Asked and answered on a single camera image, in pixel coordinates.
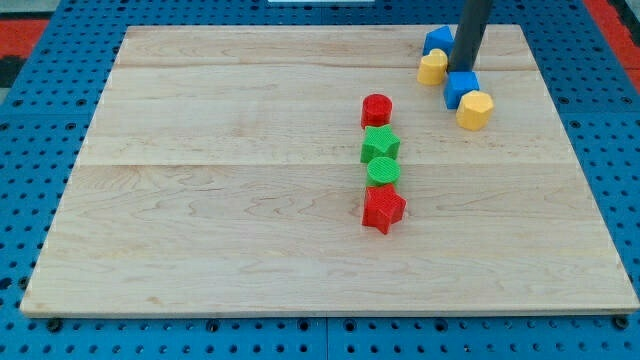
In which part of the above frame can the blue cube block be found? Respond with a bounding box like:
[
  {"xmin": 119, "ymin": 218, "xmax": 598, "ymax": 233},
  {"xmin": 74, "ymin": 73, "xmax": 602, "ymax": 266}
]
[{"xmin": 443, "ymin": 71, "xmax": 479, "ymax": 110}]

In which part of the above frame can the green cylinder block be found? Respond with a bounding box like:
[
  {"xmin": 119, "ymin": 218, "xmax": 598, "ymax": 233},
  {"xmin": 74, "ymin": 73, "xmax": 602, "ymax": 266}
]
[{"xmin": 366, "ymin": 157, "xmax": 401, "ymax": 186}]

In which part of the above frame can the red star block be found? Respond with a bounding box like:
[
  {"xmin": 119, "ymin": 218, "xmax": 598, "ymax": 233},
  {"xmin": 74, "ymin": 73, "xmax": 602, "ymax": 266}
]
[{"xmin": 361, "ymin": 183, "xmax": 407, "ymax": 234}]

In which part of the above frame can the green star block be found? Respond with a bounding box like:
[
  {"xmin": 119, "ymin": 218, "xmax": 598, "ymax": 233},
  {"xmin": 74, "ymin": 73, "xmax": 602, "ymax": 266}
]
[{"xmin": 360, "ymin": 124, "xmax": 401, "ymax": 163}]

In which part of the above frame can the red cylinder block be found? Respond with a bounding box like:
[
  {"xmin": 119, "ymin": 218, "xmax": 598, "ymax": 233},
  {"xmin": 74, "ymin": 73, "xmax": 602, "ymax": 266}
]
[{"xmin": 361, "ymin": 93, "xmax": 393, "ymax": 128}]

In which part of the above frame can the light wooden board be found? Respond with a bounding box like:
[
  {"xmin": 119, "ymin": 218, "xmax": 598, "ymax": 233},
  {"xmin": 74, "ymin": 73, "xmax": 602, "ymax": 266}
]
[{"xmin": 21, "ymin": 25, "xmax": 639, "ymax": 318}]

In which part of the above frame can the yellow heart block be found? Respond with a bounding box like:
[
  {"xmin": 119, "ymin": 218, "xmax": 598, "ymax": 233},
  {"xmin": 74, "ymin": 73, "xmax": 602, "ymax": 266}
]
[{"xmin": 416, "ymin": 48, "xmax": 448, "ymax": 86}]

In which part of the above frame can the yellow hexagon block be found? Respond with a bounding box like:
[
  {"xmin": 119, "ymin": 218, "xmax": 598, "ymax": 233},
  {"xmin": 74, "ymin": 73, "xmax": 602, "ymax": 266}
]
[{"xmin": 456, "ymin": 90, "xmax": 494, "ymax": 131}]

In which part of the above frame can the blue pentagon block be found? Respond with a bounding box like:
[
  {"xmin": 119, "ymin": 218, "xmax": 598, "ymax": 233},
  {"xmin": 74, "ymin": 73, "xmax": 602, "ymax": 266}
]
[{"xmin": 422, "ymin": 25, "xmax": 454, "ymax": 56}]

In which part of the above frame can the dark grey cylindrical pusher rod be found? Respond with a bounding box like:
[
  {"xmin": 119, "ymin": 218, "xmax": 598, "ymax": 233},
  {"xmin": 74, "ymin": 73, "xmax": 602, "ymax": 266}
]
[{"xmin": 447, "ymin": 0, "xmax": 493, "ymax": 72}]

